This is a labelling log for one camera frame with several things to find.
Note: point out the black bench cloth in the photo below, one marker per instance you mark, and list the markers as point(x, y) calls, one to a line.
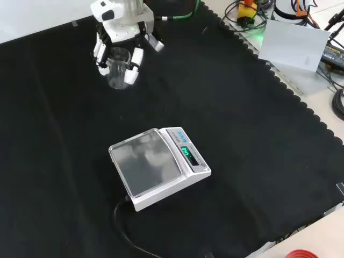
point(172, 134)

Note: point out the yellow stop button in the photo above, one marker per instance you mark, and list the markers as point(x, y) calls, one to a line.
point(246, 12)

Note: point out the white electronic balance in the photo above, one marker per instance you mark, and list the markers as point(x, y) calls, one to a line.
point(158, 166)

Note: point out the red round object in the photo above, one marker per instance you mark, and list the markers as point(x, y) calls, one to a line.
point(302, 254)

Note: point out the black and yellow box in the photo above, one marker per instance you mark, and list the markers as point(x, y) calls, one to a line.
point(334, 55)

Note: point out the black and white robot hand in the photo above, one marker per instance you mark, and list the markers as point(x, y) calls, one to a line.
point(118, 24)

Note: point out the clear glass beaker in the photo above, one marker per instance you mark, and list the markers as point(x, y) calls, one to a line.
point(118, 72)

